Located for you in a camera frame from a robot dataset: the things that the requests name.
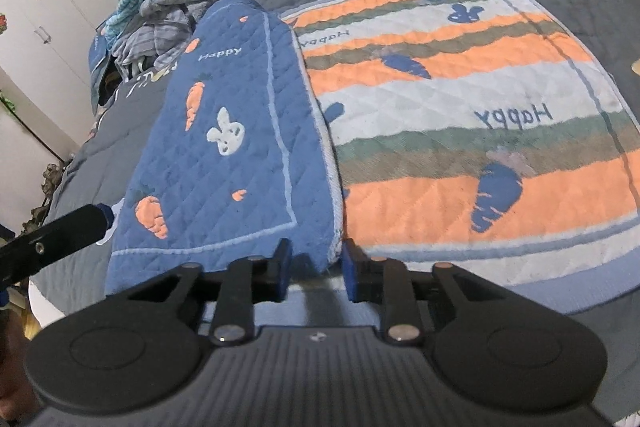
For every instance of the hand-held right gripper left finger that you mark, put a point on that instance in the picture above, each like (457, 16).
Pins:
(281, 271)

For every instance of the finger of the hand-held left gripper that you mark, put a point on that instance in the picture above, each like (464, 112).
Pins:
(75, 227)

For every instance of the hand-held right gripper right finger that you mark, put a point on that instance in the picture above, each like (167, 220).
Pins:
(350, 274)

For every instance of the blue striped carrot print blanket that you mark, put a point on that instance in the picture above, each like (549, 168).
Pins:
(450, 117)

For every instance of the grey striped crumpled clothes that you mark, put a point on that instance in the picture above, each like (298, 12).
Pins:
(160, 24)

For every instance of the camouflage cloth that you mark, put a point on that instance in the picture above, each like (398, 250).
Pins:
(47, 187)

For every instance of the white wardrobe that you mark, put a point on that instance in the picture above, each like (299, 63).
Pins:
(45, 37)

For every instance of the teal knitted garment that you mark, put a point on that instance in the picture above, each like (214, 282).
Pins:
(125, 9)

